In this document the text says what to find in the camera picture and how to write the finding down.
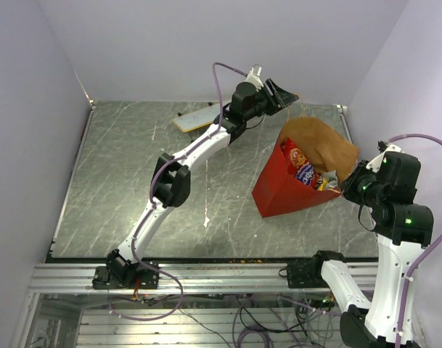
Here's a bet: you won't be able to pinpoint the small whiteboard on stand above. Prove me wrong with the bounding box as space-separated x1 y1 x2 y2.
172 104 219 133

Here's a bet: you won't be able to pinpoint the yellow m&m's pack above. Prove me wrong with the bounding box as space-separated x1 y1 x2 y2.
313 171 339 191

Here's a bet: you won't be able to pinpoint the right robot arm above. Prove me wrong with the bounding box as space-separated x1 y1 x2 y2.
308 145 434 347

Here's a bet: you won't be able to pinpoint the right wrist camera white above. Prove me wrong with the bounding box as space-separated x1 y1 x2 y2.
366 141 404 173

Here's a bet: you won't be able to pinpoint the red and brown paper bag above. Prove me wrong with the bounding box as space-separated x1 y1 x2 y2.
252 105 359 218

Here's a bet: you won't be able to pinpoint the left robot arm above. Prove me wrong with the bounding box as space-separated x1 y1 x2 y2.
93 79 299 288

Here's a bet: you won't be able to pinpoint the loose cables under frame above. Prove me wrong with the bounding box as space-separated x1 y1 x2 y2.
107 273 352 348

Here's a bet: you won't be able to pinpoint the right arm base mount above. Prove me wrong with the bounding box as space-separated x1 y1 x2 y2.
278 262 327 289

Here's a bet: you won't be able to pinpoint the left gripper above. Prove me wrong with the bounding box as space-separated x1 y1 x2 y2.
247 80 303 124

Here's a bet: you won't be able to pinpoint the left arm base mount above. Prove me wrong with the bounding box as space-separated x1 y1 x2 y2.
91 265 159 290

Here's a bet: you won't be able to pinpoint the aluminium rail frame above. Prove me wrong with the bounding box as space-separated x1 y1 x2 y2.
9 262 406 348

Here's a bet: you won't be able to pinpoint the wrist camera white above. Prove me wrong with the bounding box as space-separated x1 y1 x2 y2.
245 64 263 91
366 141 404 173

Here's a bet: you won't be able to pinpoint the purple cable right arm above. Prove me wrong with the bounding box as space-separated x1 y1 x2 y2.
387 133 442 348

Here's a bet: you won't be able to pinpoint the red candy bag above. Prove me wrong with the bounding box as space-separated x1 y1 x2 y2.
281 138 318 189

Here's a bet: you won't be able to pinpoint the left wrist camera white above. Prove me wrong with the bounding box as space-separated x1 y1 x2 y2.
245 64 263 91

